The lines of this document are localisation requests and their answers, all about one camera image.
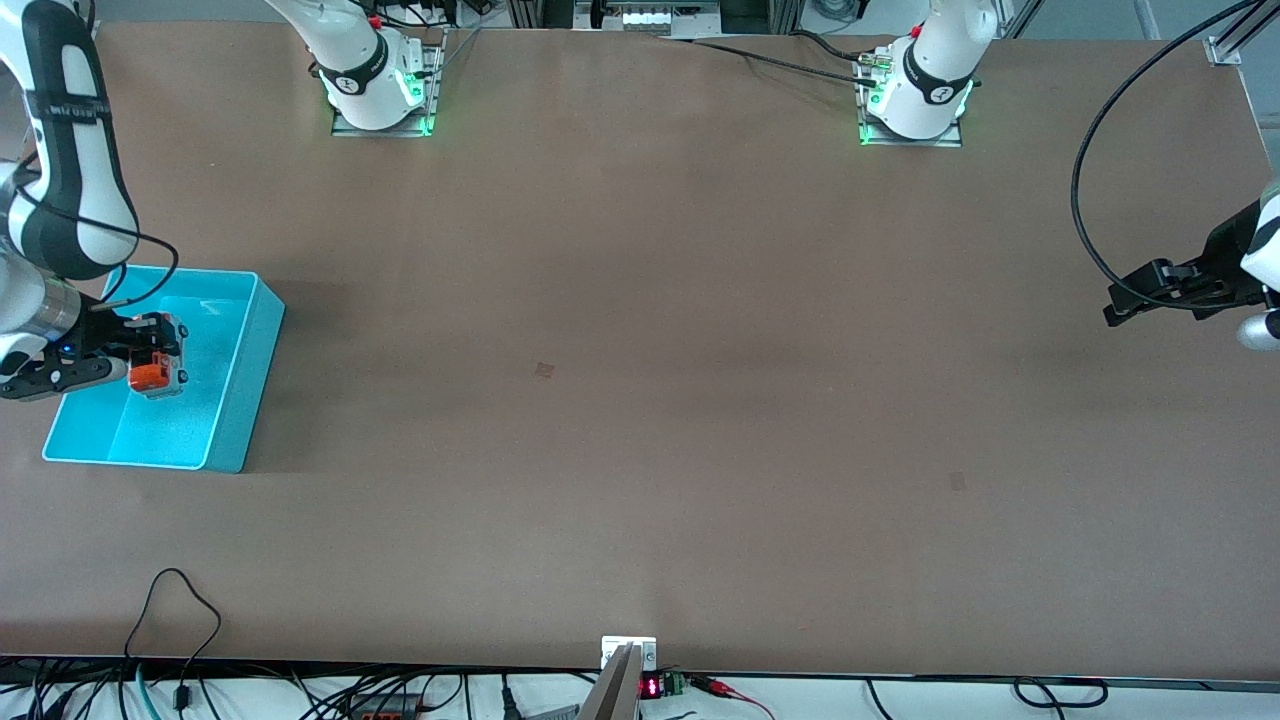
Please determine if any orange toy bus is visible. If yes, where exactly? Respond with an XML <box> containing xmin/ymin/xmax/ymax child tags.
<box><xmin>128</xmin><ymin>314</ymin><xmax>191</xmax><ymax>401</ymax></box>

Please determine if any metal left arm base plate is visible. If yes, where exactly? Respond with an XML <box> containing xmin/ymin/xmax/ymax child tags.
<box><xmin>856</xmin><ymin>50</ymin><xmax>964</xmax><ymax>149</ymax></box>

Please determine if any blue plastic box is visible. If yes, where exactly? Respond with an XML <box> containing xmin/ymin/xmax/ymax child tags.
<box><xmin>42</xmin><ymin>265</ymin><xmax>287</xmax><ymax>475</ymax></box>

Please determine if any grey metal camera bar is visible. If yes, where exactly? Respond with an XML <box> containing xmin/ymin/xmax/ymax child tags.
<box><xmin>575</xmin><ymin>643</ymin><xmax>643</xmax><ymax>720</ymax></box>

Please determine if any orange and black device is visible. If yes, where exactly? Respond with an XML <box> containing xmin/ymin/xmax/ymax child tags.
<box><xmin>350</xmin><ymin>692</ymin><xmax>426</xmax><ymax>720</ymax></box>

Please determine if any black cable across table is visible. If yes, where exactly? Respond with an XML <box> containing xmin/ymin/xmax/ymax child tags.
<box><xmin>655</xmin><ymin>30</ymin><xmax>883</xmax><ymax>85</ymax></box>

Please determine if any white table edge bracket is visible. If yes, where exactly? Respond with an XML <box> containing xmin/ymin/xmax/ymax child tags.
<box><xmin>601</xmin><ymin>636</ymin><xmax>658</xmax><ymax>671</ymax></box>

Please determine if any aluminium frame structure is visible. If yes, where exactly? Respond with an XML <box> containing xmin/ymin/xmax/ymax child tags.
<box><xmin>505</xmin><ymin>0</ymin><xmax>806</xmax><ymax>37</ymax></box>

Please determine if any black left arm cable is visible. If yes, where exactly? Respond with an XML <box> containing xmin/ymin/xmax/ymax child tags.
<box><xmin>1070</xmin><ymin>0</ymin><xmax>1263</xmax><ymax>293</ymax></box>

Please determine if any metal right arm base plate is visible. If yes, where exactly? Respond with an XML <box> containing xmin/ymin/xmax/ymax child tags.
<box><xmin>331</xmin><ymin>28</ymin><xmax>447</xmax><ymax>139</ymax></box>

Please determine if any black looped cable with switch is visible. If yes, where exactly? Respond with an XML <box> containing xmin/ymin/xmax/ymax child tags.
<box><xmin>120</xmin><ymin>567</ymin><xmax>224</xmax><ymax>720</ymax></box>

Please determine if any red clip lead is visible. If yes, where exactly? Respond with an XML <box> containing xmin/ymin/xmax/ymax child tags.
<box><xmin>688</xmin><ymin>675</ymin><xmax>776</xmax><ymax>720</ymax></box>

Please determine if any black coiled floor cable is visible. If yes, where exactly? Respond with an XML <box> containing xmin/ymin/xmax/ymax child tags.
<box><xmin>1012</xmin><ymin>677</ymin><xmax>1111</xmax><ymax>710</ymax></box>

